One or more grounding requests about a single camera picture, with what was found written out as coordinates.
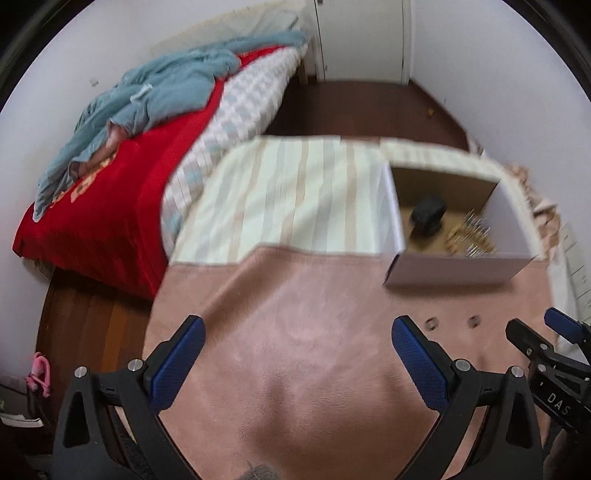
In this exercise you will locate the white power strip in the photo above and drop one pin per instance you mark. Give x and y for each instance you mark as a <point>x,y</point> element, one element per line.
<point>577,272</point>

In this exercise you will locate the red bed blanket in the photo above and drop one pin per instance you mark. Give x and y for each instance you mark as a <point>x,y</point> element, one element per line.
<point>107,226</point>

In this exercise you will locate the white headboard pillow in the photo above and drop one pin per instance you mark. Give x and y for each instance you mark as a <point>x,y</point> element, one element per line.
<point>257,20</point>

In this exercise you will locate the checkered white bed sheet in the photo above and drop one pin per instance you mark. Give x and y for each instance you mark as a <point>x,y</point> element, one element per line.
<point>249,102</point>

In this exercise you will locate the white cardboard box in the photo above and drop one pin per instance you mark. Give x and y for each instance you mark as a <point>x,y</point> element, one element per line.
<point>488,234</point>

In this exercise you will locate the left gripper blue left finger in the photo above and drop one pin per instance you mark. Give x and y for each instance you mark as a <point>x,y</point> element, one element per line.
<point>170,362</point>

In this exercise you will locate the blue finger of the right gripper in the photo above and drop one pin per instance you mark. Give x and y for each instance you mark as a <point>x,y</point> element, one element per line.
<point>565,326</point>
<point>532,345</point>

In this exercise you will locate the black clip case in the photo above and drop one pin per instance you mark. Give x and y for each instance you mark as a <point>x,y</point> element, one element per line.
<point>426,217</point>

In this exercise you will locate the striped cream cloth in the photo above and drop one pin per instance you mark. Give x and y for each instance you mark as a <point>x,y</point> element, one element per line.
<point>316,194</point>

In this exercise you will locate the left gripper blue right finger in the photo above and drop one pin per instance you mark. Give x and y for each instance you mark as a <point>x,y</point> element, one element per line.
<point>426,362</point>

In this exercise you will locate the checkered brown cloth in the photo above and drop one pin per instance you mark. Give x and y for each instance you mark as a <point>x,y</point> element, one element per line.
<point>545,212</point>

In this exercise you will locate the pink table cloth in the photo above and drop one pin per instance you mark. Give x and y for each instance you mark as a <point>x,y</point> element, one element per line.
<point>298,370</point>

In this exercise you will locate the blue-grey quilt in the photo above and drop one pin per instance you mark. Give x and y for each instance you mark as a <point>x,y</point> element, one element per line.
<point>165,87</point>

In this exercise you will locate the white door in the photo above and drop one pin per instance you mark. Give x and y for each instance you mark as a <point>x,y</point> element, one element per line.
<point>363,40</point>

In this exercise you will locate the pink object on floor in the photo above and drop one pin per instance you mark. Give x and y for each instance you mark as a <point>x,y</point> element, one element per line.
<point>39,378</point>

